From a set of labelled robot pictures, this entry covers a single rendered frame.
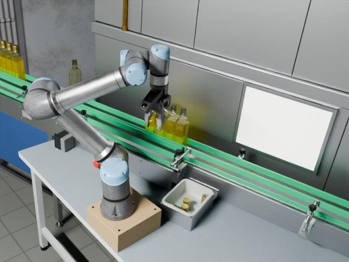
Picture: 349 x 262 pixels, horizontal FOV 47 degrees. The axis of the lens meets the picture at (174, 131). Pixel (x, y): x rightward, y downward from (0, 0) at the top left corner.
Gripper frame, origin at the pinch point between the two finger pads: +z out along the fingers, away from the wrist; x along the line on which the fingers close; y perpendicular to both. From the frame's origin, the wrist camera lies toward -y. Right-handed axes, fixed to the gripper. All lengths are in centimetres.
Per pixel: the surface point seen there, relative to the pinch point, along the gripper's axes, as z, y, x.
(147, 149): 25.7, 16.6, 13.0
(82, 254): 118, 7, 51
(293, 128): 1, 42, -49
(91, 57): 83, 203, 220
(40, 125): 39, 14, 89
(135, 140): 22.6, 16.3, 20.4
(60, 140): 35, 6, 64
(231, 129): 12.2, 42.1, -20.3
